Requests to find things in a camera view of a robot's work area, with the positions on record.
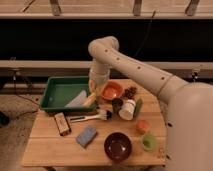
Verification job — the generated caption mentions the white cup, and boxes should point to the white cup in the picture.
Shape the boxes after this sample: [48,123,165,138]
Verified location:
[119,99,136,120]

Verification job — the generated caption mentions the black cable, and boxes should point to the black cable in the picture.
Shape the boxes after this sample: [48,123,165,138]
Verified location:
[133,9,157,59]

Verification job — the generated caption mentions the white triangular cloth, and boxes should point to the white triangular cloth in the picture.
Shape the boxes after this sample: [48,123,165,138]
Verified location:
[66,90,87,108]

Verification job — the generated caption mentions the wooden table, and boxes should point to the wooden table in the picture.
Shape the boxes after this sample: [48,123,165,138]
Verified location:
[22,79,166,167]

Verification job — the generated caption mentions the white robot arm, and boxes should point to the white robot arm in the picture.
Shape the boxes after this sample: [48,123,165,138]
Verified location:
[88,36,213,171]

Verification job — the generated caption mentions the yellow banana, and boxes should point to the yellow banana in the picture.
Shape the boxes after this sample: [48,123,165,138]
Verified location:
[83,93,96,107]

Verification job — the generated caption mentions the blue sponge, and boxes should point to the blue sponge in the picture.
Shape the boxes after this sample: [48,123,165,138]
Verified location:
[76,126,97,148]

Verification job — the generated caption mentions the green plastic tray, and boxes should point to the green plastic tray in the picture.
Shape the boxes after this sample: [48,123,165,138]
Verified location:
[40,76,96,113]

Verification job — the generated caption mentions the green cucumber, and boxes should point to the green cucumber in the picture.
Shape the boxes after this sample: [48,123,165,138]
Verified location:
[134,99,143,119]

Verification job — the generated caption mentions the orange bowl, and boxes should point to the orange bowl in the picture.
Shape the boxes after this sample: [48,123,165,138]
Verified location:
[101,81,124,101]

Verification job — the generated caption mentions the brown rectangular box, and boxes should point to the brown rectangular box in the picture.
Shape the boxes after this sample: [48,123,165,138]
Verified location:
[54,113,71,136]

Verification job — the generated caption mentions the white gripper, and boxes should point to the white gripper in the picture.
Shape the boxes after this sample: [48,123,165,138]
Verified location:
[89,78,107,96]

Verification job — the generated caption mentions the green cup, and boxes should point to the green cup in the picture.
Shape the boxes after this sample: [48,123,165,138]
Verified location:
[140,133,157,151]

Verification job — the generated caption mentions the dark brown bowl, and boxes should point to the dark brown bowl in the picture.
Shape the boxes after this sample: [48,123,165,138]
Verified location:
[104,132,132,163]

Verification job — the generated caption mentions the orange round fruit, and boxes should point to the orange round fruit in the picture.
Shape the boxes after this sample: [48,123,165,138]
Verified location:
[136,120,150,134]

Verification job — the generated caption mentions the brown pine cone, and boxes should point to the brown pine cone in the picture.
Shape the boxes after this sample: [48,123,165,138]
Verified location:
[123,86,137,99]

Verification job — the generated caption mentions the white dish brush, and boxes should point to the white dish brush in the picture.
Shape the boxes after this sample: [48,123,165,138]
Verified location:
[68,109,112,123]

